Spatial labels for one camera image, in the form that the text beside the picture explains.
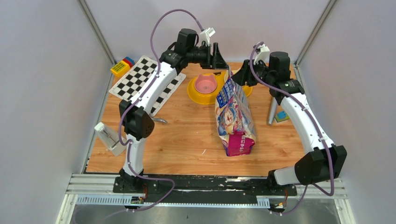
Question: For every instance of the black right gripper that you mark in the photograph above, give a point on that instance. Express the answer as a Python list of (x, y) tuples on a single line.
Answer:
[(244, 75)]

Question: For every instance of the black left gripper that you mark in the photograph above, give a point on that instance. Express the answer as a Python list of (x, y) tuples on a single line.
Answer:
[(216, 61)]

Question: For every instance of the colourful pet food bag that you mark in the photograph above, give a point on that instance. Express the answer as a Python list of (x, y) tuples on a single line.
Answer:
[(234, 121)]

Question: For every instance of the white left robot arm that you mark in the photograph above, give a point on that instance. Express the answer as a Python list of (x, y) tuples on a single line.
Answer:
[(135, 119)]

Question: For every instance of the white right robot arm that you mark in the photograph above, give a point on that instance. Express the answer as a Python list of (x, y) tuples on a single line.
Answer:
[(323, 159)]

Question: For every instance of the cream cat-shaped bowl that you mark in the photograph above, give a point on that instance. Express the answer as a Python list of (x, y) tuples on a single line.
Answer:
[(233, 74)]

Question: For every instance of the pink cat-shaped bowl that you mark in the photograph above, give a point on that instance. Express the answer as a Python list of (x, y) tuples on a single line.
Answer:
[(205, 84)]

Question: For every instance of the yellow double bowl tray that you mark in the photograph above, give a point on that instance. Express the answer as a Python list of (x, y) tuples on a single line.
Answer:
[(204, 97)]

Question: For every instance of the silver microphone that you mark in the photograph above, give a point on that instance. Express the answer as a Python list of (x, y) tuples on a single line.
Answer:
[(272, 111)]

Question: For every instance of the green blue toy block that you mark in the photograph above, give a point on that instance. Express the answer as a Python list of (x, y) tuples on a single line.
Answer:
[(281, 117)]

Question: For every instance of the silver metal hook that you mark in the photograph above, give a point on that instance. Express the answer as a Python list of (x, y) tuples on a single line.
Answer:
[(159, 120)]

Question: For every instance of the black white checkerboard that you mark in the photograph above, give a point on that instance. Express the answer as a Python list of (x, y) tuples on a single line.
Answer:
[(133, 81)]

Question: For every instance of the yellow red blue toy block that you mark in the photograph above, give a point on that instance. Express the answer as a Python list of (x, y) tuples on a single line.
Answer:
[(122, 67)]

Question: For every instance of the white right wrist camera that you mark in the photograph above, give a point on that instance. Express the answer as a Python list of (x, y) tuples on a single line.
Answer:
[(262, 53)]

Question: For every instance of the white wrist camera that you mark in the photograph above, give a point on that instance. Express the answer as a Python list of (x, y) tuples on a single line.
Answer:
[(204, 36), (262, 53)]

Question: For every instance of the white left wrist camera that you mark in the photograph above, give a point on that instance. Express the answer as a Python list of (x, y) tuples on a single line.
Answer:
[(204, 36)]

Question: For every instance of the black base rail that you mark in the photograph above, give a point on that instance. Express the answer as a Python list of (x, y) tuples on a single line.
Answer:
[(202, 189)]

